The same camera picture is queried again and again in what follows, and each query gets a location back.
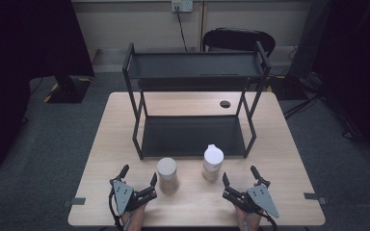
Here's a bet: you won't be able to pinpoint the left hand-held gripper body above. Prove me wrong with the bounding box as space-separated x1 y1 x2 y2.
109 178 158 217

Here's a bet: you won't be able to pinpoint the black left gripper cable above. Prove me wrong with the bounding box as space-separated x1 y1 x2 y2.
108 187 123 231

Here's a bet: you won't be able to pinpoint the black folding chair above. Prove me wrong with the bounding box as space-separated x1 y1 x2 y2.
201 27 277 58

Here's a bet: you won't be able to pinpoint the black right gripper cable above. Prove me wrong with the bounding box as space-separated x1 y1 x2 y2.
259 211 279 231

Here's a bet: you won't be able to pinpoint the dark curtain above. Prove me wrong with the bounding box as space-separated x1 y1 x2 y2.
0 0 96 176
312 0 370 167

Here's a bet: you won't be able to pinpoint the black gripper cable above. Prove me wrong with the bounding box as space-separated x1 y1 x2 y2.
259 211 279 231
108 187 123 231

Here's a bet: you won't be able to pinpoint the black stand base, yellow stripes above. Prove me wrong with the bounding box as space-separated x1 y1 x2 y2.
42 74 93 105

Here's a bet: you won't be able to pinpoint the grey table bracket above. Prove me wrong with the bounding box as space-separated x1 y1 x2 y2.
303 192 329 206
62 196 87 208

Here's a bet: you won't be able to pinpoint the person's right hand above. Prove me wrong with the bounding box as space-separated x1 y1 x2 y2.
235 207 263 231

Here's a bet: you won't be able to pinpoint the white bottle with cap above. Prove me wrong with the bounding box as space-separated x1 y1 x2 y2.
201 143 225 183

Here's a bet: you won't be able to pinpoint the black metal two-tier rack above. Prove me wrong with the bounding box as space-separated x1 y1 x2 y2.
121 41 273 161

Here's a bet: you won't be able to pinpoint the person's left hand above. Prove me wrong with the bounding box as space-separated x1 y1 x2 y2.
120 204 147 231

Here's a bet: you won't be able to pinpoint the white wall socket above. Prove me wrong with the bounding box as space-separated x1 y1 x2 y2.
171 0 194 13

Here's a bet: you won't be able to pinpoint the beige cylindrical cup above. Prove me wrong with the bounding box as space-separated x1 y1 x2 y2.
156 157 180 195

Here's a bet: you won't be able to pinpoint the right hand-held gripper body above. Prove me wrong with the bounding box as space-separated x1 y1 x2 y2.
222 183 280 219

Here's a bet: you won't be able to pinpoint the black floor cables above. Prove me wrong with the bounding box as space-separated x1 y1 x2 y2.
282 90 365 140

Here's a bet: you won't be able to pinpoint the black power cable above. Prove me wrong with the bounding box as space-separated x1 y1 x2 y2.
174 9 189 53

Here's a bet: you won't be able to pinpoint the black upright panel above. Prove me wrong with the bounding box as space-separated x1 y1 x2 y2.
287 0 332 80

